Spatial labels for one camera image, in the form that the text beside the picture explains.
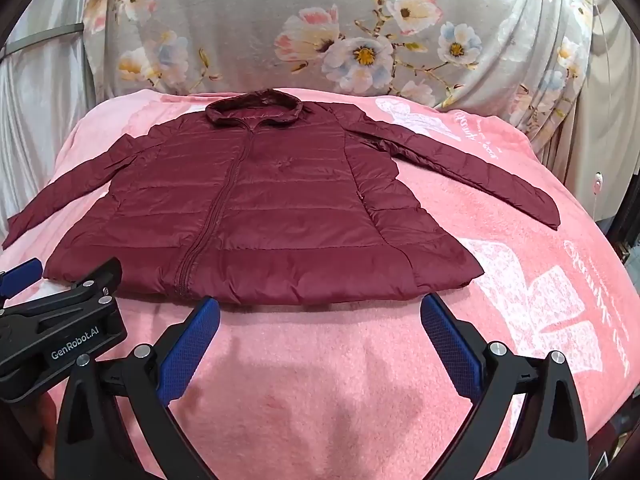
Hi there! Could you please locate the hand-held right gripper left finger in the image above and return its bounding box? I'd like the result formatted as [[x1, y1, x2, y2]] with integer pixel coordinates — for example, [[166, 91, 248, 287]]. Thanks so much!
[[55, 296, 222, 480]]

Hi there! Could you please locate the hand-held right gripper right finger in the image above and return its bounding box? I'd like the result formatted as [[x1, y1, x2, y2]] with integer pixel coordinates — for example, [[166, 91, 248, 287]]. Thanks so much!
[[420, 292, 591, 480]]

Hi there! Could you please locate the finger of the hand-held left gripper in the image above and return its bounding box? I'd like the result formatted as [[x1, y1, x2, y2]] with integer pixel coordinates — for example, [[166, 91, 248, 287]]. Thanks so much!
[[0, 258, 124, 318], [0, 258, 44, 307]]

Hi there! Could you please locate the maroon puffer jacket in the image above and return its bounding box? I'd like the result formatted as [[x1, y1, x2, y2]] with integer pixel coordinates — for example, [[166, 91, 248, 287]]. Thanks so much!
[[2, 88, 561, 307]]

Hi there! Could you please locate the pink printed blanket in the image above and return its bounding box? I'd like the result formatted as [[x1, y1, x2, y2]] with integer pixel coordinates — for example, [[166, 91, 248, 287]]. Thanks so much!
[[0, 87, 640, 480]]

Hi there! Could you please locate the white satin sheet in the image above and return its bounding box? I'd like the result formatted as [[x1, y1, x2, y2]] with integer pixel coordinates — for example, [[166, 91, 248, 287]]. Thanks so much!
[[0, 0, 118, 243]]

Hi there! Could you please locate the dark wooden furniture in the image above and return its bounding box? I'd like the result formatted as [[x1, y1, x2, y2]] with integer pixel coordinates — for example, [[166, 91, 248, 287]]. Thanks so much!
[[601, 197, 640, 273]]

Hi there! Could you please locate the beige cloth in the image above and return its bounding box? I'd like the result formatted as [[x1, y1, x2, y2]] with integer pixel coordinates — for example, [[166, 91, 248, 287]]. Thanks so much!
[[570, 2, 640, 223]]

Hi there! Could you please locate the grey floral quilt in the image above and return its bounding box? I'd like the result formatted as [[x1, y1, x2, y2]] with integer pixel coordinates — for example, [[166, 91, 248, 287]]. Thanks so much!
[[81, 0, 603, 163]]

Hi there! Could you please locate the white cable with switch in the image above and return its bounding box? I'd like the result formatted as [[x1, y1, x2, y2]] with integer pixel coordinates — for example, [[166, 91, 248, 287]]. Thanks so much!
[[587, 0, 622, 222]]

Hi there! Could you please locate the grey strap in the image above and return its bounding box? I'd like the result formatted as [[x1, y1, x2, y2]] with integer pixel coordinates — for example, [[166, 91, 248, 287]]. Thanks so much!
[[0, 22, 85, 59]]

